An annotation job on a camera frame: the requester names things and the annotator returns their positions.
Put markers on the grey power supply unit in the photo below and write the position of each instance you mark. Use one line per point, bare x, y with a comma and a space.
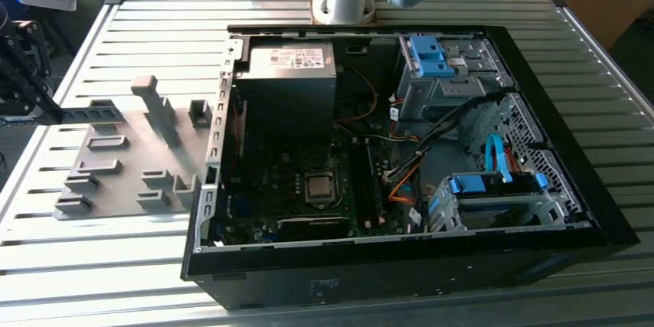
297, 57

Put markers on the green motherboard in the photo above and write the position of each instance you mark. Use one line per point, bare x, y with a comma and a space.
271, 189

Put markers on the silver CPU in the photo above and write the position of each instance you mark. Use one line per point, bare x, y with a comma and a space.
319, 186

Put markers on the blue RAM stick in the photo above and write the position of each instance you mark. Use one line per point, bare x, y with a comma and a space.
92, 115

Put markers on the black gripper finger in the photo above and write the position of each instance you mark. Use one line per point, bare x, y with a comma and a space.
36, 74

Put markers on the blue disk carrier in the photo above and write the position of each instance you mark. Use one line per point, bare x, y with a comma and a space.
429, 57
476, 185

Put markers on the grey metal drive cage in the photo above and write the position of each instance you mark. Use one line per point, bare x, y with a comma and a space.
460, 89
557, 204

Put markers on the grey parts rack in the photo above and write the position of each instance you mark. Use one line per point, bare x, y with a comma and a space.
133, 139

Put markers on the black graphics card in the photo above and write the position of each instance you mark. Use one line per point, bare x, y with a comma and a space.
314, 225

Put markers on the CPU socket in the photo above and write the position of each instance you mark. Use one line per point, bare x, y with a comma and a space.
321, 204

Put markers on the black open PC case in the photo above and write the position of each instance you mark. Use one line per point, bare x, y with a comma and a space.
358, 269

